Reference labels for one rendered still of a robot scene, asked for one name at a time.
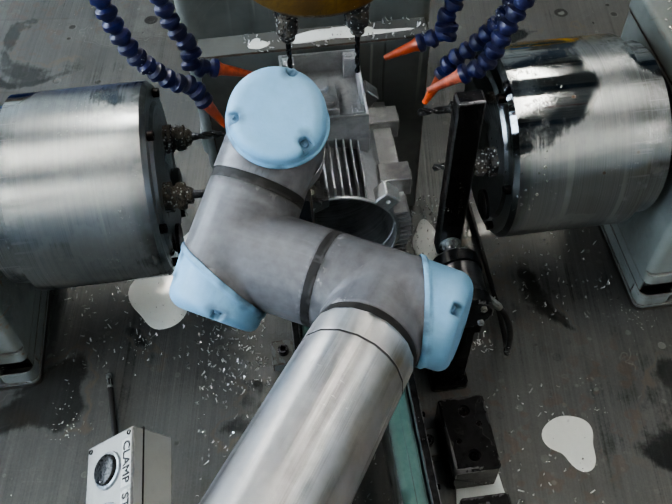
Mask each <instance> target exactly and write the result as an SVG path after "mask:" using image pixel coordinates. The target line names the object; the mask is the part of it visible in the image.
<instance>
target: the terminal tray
mask: <svg viewBox="0 0 672 504"><path fill-rule="evenodd" d="M346 53H351V54H352V56H351V57H346V56H345V54H346ZM355 56H356V53H355V49H346V50H335V51H324V52H313V53H302V54H292V62H293V69H295V70H297V71H299V72H301V73H303V74H304V75H306V76H307V77H309V78H310V79H311V80H312V81H313V82H314V83H315V84H316V85H317V87H318V88H319V90H320V91H321V93H322V95H323V97H324V99H325V102H326V107H327V111H328V114H329V118H330V131H329V136H328V139H329V142H330V147H335V139H337V145H338V147H342V139H344V143H345V148H349V141H350V139H351V141H352V147H353V149H357V140H358V141H359V146H360V150H361V151H364V152H366V153H368V151H370V140H371V128H370V127H369V117H370V114H369V109H368V104H367V99H366V94H365V89H364V83H363V78H362V73H361V68H360V73H355V68H356V64H355ZM287 58H288V56H287V55H279V56H278V60H279V67H287V68H288V66H287V63H286V62H285V59H287ZM355 106H361V107H362V109H361V110H360V111H357V110H355ZM328 139H327V140H328Z"/></svg>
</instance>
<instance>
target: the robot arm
mask: <svg viewBox="0 0 672 504"><path fill-rule="evenodd" d="M225 128H226V135H225V137H224V140H223V142H222V145H221V148H220V150H219V153H218V155H217V158H216V161H215V163H214V166H213V172H212V174H211V176H210V179H209V181H208V184H207V187H206V189H205V192H204V194H203V197H202V200H201V202H200V205H199V207H198V210H197V213H196V215H195V218H194V220H193V223H192V226H191V228H190V231H189V233H188V236H187V239H186V241H185V242H182V245H181V252H180V255H179V258H178V261H177V264H176V267H175V270H174V273H173V279H172V282H171V285H170V289H169V294H170V298H171V300H172V302H173V303H174V304H175V305H176V306H178V307H179V308H182V309H184V310H187V311H190V312H192V313H195V314H198V315H201V316H203V317H206V318H209V319H212V320H215V321H218V322H220V323H223V324H226V325H229V326H231V327H234V328H237V329H240V330H243V331H246V332H252V331H254V330H256V329H257V328H258V326H259V324H260V322H261V319H262V318H264V317H265V316H266V313H268V314H271V315H274V316H277V317H280V318H283V319H286V320H289V321H292V322H295V323H298V324H301V325H304V326H307V327H310V328H309V330H308V332H307V333H306V335H305V336H304V338H303V340H302V341H301V343H300V344H299V346H298V347H297V349H296V351H295V352H294V354H293V355H292V357H291V358H290V360H289V362H288V363H287V365H286V366H285V368H284V370H283V371H282V373H281V374H280V376H279V377H278V379H277V381H276V382H275V384H274V385H273V387H272V388H271V390H270V392H269V393H268V395H267V396H266V398H265V400H264V401H263V403H262V404H261V406H260V407H259V409H258V411H257V412H256V414H255V415H254V417H253V419H252V420H251V422H250V423H249V425H248V426H247V428H246V430H245V431H244V433H243V434H242V436H241V437H240V439H239V441H238V442H237V444H236V445H235V447H234V449H233V450H232V452H231V453H230V455H229V456H228V458H227V460H226V461H225V463H224V464H223V466H222V467H221V469H220V471H219V472H218V474H217V475H216V477H215V479H214V480H213V482H212V483H211V485H210V486H209V488H208V490H207V491H206V493H205V494H204V496H203V497H202V499H201V501H200V502H199V504H352V501H353V499H354V497H355V495H356V493H357V491H358V488H359V486H360V484H361V482H362V480H363V478H364V476H365V473H366V471H367V469H368V467H369V465H370V463H371V460H372V458H373V456H374V454H375V452H376V450H377V447H378V445H379V443H380V441H381V439H382V437H383V435H384V432H385V430H386V428H387V426H388V424H389V422H390V419H391V417H392V415H393V413H394V411H395V409H396V407H397V404H398V402H399V400H400V398H401V396H402V394H403V391H404V389H405V387H406V385H407V383H408V381H409V379H410V376H411V374H412V372H413V370H414V368H415V367H416V368H418V369H423V368H427V369H430V370H433V371H443V370H445V369H446V368H447V367H448V366H449V365H450V363H451V361H452V360H453V358H454V355H455V353H456V350H457V348H458V345H459V343H460V340H461V337H462V334H463V331H464V328H465V325H466V321H467V318H468V314H469V311H470V307H471V303H472V298H473V283H472V280H471V279H470V277H469V276H468V275H467V274H466V273H464V272H462V271H460V270H457V269H454V268H452V267H449V266H446V265H443V264H441V263H438V262H435V261H432V260H430V259H428V257H427V256H426V255H423V254H420V255H419V256H417V255H414V254H410V253H407V252H404V251H401V250H398V249H394V248H391V247H388V246H385V245H382V244H378V243H375V242H372V241H369V240H366V239H362V238H359V237H356V236H353V235H350V234H347V233H344V232H340V231H337V230H334V229H331V228H328V227H325V226H321V225H318V224H315V218H314V213H317V212H319V211H321V210H323V209H325V208H327V207H329V205H330V204H329V201H330V199H329V192H328V190H327V189H323V188H320V183H319V182H320V179H319V176H320V173H321V171H322V168H323V164H324V156H325V143H326V141H327V139H328V136H329V131H330V118H329V114H328V111H327V107H326V102H325V99H324V97H323V95H322V93H321V91H320V90H319V88H318V87H317V85H316V84H315V83H314V82H313V81H312V80H311V79H310V78H309V77H307V76H306V75H304V74H303V73H301V72H299V71H297V70H295V69H291V68H287V67H279V66H273V67H266V68H262V69H259V70H256V71H254V72H252V73H250V74H248V75H247V76H246V77H244V78H243V79H242V80H241V81H240V82H239V83H238V84H237V85H236V87H235V88H234V90H233V91H232V93H231V95H230V98H229V101H228V104H227V110H226V114H225Z"/></svg>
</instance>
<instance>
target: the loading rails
mask: <svg viewBox="0 0 672 504"><path fill-rule="evenodd" d="M291 327H292V336H293V339H289V340H281V341H273V342H271V352H272V363H273V370H274V371H283V370H284V368H285V366H286V365H287V363H288V362H289V360H290V358H291V357H292V355H293V354H294V352H295V351H296V349H297V347H298V346H299V344H300V343H301V338H302V340H303V338H304V336H305V335H306V333H307V332H308V330H309V328H310V327H307V326H304V325H301V324H300V326H299V324H298V323H295V322H292V321H291ZM300 330H301V335H300ZM424 417H425V412H424V411H422V409H421V404H420V399H419V395H418V390H417V385H416V380H415V376H414V371H413V372H412V374H411V376H410V379H409V381H408V383H407V385H406V387H405V389H404V391H403V394H402V396H401V398H400V400H399V402H398V404H397V407H396V409H395V411H394V413H393V415H392V417H391V419H390V422H389V424H388V426H387V428H386V430H385V432H384V435H383V437H382V445H383V450H384V456H385V462H386V468H387V473H388V479H389V485H390V491H391V496H392V502H393V504H441V499H440V494H439V490H441V487H440V484H439V483H438V484H437V480H436V475H435V471H434V466H433V461H440V460H442V458H443V450H442V446H441V441H440V437H439V432H438V429H437V428H428V429H426V428H425V423H424Z"/></svg>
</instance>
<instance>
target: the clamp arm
mask: <svg viewBox="0 0 672 504"><path fill-rule="evenodd" d="M485 108H486V98H485V96H484V93H483V91H482V90H481V89H479V90H470V91H461V92H455V93H454V98H453V105H452V113H451V120H450V128H449V135H448V143H447V150H446V158H445V165H444V173H443V180H442V188H441V195H440V202H439V210H438V217H437V225H436V232H435V240H434V244H435V248H436V252H437V254H440V253H442V252H443V250H444V248H445V245H444V243H445V242H446V241H447V242H446V245H447V246H451V245H453V243H452V241H450V240H455V241H454V243H455V245H457V246H459V247H460V246H461V241H462V235H463V230H464V224H465V219H466V213H467V207H468V202H469V196H470V191H471V185H472V180H473V174H474V169H475V163H476V158H477V152H478V146H479V141H480V135H481V130H482V124H483V119H484V113H485ZM458 244H459V245H458Z"/></svg>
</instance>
